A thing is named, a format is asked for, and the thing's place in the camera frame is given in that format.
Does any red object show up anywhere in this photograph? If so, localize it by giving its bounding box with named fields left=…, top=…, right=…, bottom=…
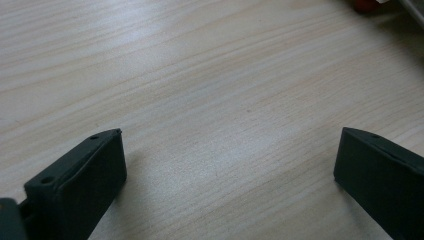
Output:
left=353, top=0, right=381, bottom=13

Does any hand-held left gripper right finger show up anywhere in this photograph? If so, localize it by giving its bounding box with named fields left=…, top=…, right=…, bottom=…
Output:
left=333, top=126, right=424, bottom=240

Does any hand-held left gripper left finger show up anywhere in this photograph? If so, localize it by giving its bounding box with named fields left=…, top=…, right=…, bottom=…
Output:
left=19, top=128, right=128, bottom=240

